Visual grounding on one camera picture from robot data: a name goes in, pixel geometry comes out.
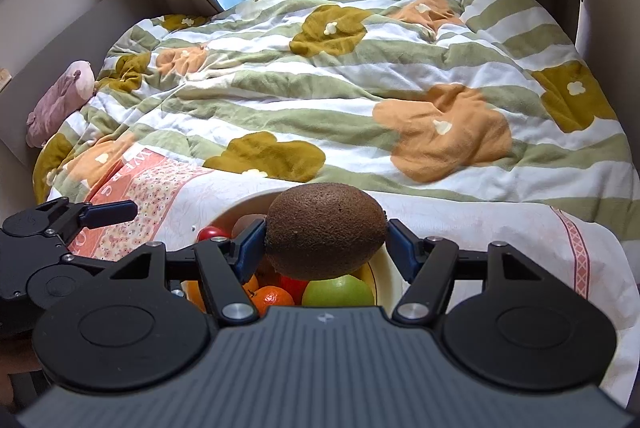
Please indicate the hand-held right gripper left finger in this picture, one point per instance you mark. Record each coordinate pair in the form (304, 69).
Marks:
(250, 249)

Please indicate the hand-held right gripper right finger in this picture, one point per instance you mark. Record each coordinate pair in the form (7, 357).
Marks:
(400, 253)

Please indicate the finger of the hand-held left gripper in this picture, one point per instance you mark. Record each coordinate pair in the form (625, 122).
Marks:
(110, 213)

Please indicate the large orange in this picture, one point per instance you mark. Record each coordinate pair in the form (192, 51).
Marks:
(251, 284)
(192, 294)

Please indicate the cream bowl with duck print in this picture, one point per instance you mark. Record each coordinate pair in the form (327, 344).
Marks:
(374, 284)

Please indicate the red cherry tomato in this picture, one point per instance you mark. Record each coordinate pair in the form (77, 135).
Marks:
(212, 233)
(292, 288)

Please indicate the small mandarin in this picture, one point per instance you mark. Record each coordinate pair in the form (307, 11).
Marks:
(272, 299)

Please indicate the large green apple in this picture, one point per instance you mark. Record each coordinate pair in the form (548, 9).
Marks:
(337, 291)

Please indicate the brown kiwi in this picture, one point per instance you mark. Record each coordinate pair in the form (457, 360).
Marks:
(325, 230)

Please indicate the white tablecloth with pink border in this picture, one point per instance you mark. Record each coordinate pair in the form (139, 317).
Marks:
(500, 223)

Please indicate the pink plush toy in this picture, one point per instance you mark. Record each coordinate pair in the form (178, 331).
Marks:
(60, 101)

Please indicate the striped floral blanket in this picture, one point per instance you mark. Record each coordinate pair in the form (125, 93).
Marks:
(325, 98)

